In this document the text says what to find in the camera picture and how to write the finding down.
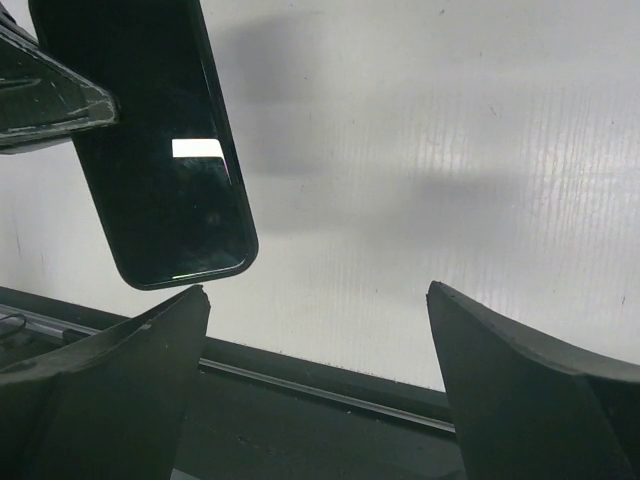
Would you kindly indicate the black smartphone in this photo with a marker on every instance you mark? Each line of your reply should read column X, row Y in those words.
column 165, row 179

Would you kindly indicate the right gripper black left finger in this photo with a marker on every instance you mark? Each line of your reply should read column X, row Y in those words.
column 109, row 406

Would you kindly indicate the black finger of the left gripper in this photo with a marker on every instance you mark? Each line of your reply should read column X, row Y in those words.
column 42, row 100

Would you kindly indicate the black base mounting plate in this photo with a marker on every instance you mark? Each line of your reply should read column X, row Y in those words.
column 256, row 415

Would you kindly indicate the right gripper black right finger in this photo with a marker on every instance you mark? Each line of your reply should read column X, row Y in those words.
column 526, row 405

